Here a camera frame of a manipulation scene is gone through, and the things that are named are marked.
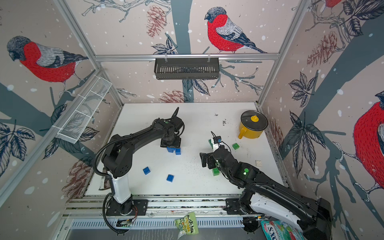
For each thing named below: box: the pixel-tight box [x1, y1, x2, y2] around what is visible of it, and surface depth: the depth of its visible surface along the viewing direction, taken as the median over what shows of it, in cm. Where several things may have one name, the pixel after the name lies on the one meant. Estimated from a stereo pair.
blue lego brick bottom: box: [166, 174, 175, 183], surface depth 84 cm
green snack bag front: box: [175, 211, 199, 240], surface depth 70 cm
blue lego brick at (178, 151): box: [175, 148, 182, 155], surface depth 92 cm
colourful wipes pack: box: [260, 220, 305, 240], surface depth 67 cm
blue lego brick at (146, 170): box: [142, 166, 151, 175], surface depth 87 cm
